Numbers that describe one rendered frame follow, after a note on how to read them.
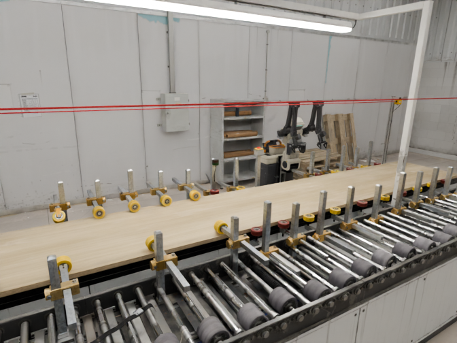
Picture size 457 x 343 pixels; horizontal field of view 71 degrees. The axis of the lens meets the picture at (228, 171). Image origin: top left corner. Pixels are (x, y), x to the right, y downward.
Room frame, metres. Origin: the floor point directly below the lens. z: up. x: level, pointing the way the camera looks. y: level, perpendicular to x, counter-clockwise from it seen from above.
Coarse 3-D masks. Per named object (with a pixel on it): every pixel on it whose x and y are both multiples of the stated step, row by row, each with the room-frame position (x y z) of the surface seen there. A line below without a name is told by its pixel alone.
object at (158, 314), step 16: (368, 240) 2.12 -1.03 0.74; (384, 240) 2.13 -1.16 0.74; (352, 256) 1.90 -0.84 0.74; (368, 256) 1.90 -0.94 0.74; (304, 272) 1.70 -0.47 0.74; (208, 288) 1.53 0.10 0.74; (128, 304) 1.39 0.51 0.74; (80, 320) 1.28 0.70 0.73; (112, 320) 1.28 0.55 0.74; (160, 320) 1.28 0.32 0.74; (32, 336) 1.18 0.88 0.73; (96, 336) 1.18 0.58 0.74; (112, 336) 1.18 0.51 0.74; (144, 336) 1.18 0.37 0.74
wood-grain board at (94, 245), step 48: (240, 192) 2.69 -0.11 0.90; (288, 192) 2.71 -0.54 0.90; (336, 192) 2.73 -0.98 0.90; (384, 192) 2.75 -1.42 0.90; (0, 240) 1.75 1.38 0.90; (48, 240) 1.76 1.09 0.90; (96, 240) 1.77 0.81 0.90; (144, 240) 1.78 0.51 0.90; (192, 240) 1.79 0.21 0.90; (0, 288) 1.29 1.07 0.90
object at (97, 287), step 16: (352, 208) 2.51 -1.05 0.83; (368, 208) 2.61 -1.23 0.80; (304, 224) 2.23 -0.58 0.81; (224, 240) 1.88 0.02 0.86; (272, 240) 2.08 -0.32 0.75; (192, 256) 1.76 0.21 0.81; (208, 256) 1.82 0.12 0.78; (96, 272) 1.48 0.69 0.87; (112, 272) 1.52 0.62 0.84; (128, 272) 1.56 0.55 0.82; (144, 272) 1.61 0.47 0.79; (80, 288) 1.44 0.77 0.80; (96, 288) 1.47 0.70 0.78; (0, 304) 1.27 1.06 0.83; (16, 304) 1.29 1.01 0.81; (32, 304) 1.33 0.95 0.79; (48, 304) 1.36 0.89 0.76; (0, 320) 1.26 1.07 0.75
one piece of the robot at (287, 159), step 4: (300, 132) 4.45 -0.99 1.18; (304, 132) 4.50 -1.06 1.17; (284, 136) 4.35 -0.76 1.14; (288, 136) 4.35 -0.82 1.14; (284, 140) 4.48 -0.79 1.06; (288, 140) 4.40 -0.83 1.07; (284, 152) 4.42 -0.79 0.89; (292, 152) 4.42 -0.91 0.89; (296, 152) 4.44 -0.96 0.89; (284, 156) 4.41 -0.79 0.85; (288, 156) 4.36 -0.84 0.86; (292, 156) 4.40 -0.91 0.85; (296, 156) 4.44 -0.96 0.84; (284, 160) 4.41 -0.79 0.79; (288, 160) 4.34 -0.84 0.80; (292, 160) 4.37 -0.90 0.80; (296, 160) 4.39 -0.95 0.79; (300, 160) 4.43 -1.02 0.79; (284, 164) 4.40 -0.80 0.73; (288, 164) 4.33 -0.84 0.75; (284, 168) 4.40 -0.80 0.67; (288, 168) 4.34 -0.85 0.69
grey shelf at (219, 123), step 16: (256, 112) 6.06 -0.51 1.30; (224, 128) 5.91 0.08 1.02; (240, 128) 6.09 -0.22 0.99; (256, 128) 6.04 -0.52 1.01; (224, 144) 5.91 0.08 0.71; (240, 144) 6.09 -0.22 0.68; (256, 144) 6.03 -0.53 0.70; (224, 160) 5.46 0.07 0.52; (240, 160) 5.58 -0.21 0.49; (224, 176) 5.73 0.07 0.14; (240, 176) 5.74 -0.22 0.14
